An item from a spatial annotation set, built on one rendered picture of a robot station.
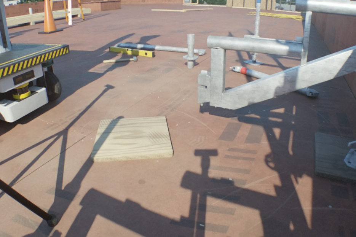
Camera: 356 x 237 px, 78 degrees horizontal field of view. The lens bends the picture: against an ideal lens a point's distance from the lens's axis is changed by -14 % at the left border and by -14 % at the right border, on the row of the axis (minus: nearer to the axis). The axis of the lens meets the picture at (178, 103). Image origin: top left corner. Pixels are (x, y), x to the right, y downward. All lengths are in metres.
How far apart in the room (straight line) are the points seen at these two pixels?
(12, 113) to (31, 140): 0.17
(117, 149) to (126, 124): 0.20
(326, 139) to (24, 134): 1.35
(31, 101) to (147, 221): 0.88
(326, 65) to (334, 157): 0.37
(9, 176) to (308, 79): 1.11
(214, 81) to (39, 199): 0.74
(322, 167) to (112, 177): 0.74
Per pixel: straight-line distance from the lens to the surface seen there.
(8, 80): 1.26
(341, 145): 1.17
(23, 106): 1.33
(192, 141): 1.04
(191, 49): 1.98
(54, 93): 1.53
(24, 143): 1.20
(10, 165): 1.09
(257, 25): 2.24
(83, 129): 1.20
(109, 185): 0.85
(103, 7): 11.98
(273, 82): 0.93
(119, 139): 1.04
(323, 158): 1.04
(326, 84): 2.02
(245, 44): 0.91
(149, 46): 2.70
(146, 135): 1.05
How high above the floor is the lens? 0.56
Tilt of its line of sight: 24 degrees down
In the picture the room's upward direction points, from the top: straight up
